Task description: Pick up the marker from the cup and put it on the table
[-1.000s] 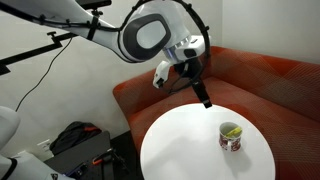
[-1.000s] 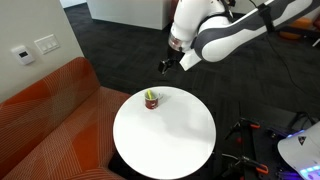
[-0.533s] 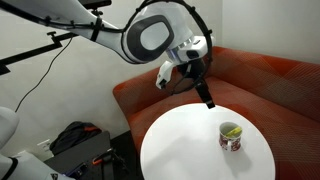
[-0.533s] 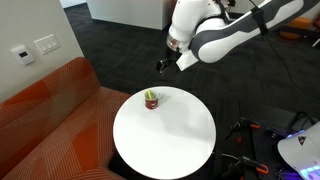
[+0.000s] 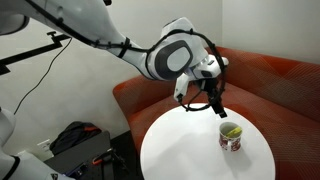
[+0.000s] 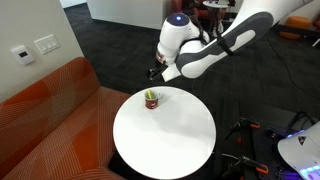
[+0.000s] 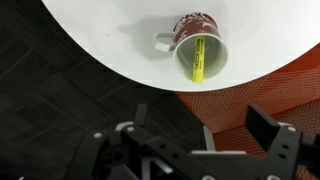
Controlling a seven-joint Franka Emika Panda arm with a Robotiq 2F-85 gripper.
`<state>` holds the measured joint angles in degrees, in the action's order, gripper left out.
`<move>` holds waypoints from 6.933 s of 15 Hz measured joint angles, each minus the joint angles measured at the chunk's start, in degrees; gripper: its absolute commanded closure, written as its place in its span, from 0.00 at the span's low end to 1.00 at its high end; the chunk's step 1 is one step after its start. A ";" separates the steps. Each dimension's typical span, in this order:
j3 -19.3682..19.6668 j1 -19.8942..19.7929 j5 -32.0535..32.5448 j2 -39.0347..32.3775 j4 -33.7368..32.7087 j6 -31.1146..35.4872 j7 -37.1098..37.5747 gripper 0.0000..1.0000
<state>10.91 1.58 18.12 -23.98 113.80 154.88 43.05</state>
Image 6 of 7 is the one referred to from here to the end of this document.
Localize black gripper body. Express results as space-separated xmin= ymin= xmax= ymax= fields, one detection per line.
xmin=154 ymin=62 xmax=169 ymax=76

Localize red patterned mug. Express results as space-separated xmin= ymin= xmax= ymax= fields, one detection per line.
xmin=143 ymin=89 xmax=165 ymax=110

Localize white counter block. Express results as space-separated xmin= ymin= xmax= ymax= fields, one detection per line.
xmin=86 ymin=0 xmax=173 ymax=31

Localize orange chair white legs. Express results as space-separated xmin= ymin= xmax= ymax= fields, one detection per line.
xmin=170 ymin=0 xmax=209 ymax=19

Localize small round white table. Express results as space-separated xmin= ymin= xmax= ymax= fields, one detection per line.
xmin=201 ymin=0 xmax=232 ymax=38

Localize orange patterned sofa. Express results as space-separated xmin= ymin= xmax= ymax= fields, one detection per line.
xmin=0 ymin=56 xmax=133 ymax=180

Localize black robot mounting stand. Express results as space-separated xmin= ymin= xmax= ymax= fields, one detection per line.
xmin=229 ymin=116 xmax=301 ymax=180

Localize orange ottoman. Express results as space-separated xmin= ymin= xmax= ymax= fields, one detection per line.
xmin=285 ymin=15 xmax=314 ymax=31

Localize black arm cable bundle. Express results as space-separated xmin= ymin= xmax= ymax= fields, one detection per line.
xmin=189 ymin=14 xmax=236 ymax=58

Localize black clamp orange handle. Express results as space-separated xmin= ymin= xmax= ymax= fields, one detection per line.
xmin=221 ymin=154 xmax=269 ymax=179
xmin=224 ymin=117 xmax=261 ymax=141

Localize white light switch plate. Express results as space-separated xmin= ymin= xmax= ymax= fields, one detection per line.
xmin=33 ymin=33 xmax=61 ymax=56

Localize thin black floor cable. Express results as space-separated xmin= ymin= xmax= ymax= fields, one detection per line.
xmin=266 ymin=36 xmax=320 ymax=101

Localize white wall thermostat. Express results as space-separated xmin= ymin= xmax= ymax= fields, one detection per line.
xmin=10 ymin=44 xmax=36 ymax=66

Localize black looped cable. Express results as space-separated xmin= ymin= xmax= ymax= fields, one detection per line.
xmin=288 ymin=111 xmax=318 ymax=133

